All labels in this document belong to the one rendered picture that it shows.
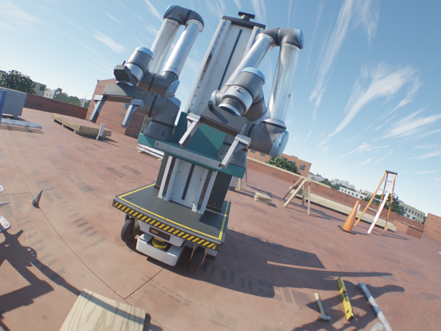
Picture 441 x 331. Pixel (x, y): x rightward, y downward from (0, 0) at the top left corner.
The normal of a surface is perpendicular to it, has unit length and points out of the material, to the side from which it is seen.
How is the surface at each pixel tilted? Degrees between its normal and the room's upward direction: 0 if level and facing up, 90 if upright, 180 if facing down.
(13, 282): 0
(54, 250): 0
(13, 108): 90
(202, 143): 90
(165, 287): 0
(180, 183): 90
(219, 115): 66
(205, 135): 90
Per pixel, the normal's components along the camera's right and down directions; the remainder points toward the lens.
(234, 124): -0.06, -0.36
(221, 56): -0.10, 0.06
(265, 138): -0.52, 0.08
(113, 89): 0.14, -0.29
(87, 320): 0.32, -0.94
